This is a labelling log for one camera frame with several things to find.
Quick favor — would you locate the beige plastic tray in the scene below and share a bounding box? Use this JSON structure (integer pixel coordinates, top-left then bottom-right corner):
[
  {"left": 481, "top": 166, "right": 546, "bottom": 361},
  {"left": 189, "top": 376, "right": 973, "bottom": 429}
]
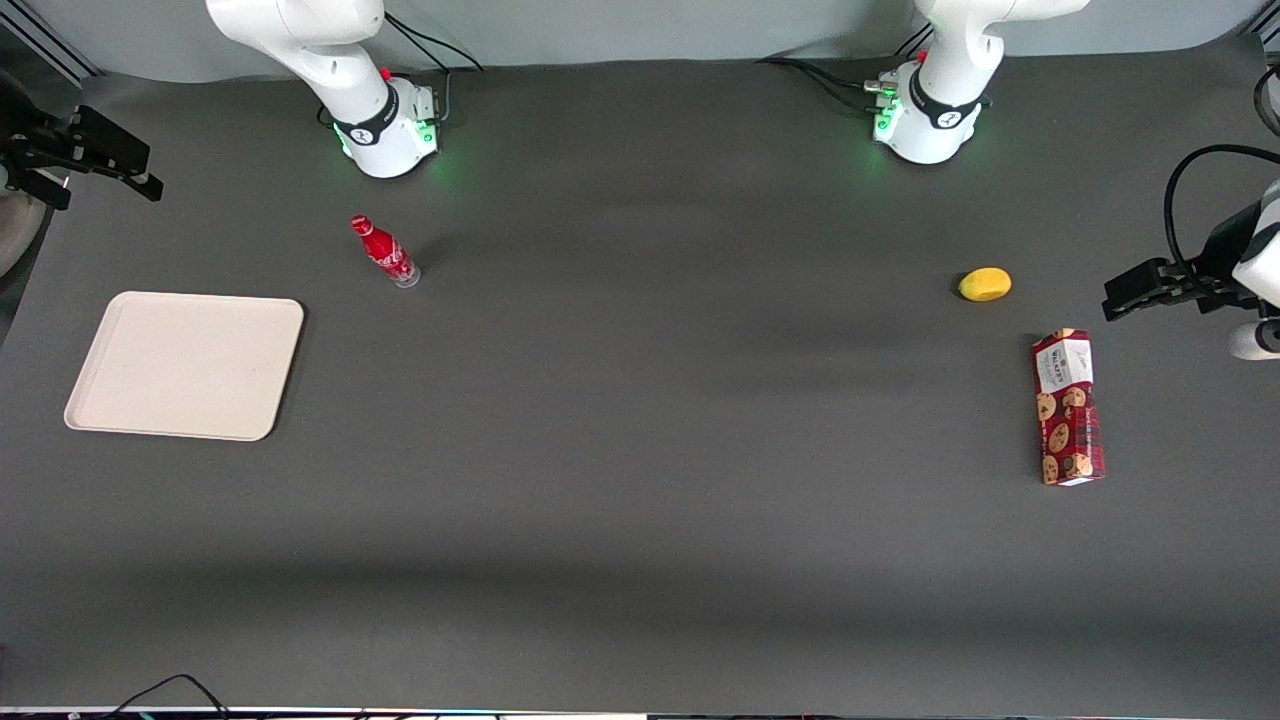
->
[{"left": 64, "top": 291, "right": 306, "bottom": 443}]

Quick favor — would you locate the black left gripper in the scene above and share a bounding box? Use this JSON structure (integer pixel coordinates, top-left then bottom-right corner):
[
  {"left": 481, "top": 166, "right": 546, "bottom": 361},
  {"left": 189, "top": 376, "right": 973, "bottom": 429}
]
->
[{"left": 1103, "top": 198, "right": 1265, "bottom": 322}]

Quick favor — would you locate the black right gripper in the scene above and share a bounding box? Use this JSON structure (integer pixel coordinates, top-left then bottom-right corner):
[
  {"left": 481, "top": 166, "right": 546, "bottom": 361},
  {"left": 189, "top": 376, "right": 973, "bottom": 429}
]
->
[{"left": 0, "top": 72, "right": 165, "bottom": 212}]

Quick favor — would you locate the aluminium frame bar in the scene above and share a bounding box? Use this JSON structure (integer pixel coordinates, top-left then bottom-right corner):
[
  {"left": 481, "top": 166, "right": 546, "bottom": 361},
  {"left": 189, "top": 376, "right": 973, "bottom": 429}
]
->
[{"left": 0, "top": 18, "right": 103, "bottom": 87}]

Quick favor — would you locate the black looped gripper cable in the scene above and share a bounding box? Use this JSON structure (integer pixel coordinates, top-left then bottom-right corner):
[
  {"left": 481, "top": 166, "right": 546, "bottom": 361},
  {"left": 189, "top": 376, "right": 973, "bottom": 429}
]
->
[{"left": 1163, "top": 144, "right": 1280, "bottom": 297}]

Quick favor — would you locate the red coke bottle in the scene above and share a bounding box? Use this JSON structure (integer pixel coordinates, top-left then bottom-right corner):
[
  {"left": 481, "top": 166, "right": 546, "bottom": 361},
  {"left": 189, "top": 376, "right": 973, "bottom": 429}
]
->
[{"left": 350, "top": 214, "right": 422, "bottom": 290}]

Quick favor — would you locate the red cookie box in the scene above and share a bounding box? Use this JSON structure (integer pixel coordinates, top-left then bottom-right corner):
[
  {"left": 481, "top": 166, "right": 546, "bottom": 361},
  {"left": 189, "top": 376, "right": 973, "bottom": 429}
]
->
[{"left": 1032, "top": 328, "right": 1107, "bottom": 488}]

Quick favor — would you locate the black cable at table edge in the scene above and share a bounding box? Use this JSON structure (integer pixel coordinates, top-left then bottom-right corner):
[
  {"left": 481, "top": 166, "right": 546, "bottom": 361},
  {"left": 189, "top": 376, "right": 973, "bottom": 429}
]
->
[{"left": 100, "top": 673, "right": 233, "bottom": 720}]

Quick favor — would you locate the black right arm base cable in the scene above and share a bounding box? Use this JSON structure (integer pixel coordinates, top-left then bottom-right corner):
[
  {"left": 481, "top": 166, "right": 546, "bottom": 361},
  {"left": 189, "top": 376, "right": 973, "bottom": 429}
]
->
[{"left": 318, "top": 12, "right": 484, "bottom": 129}]

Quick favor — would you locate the black left arm base cable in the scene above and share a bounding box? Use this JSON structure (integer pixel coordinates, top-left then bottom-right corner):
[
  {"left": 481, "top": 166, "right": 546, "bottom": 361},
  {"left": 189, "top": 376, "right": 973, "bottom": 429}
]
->
[{"left": 756, "top": 22, "right": 935, "bottom": 113}]

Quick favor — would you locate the black arm base cable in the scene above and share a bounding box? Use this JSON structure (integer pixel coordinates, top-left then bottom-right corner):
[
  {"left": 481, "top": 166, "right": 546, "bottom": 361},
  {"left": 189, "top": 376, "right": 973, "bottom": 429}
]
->
[
  {"left": 318, "top": 12, "right": 484, "bottom": 129},
  {"left": 756, "top": 22, "right": 935, "bottom": 113}
]

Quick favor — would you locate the yellow lemon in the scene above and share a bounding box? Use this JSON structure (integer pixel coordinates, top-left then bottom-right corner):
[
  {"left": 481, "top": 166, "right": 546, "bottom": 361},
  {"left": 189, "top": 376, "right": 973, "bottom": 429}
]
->
[{"left": 958, "top": 267, "right": 1013, "bottom": 303}]

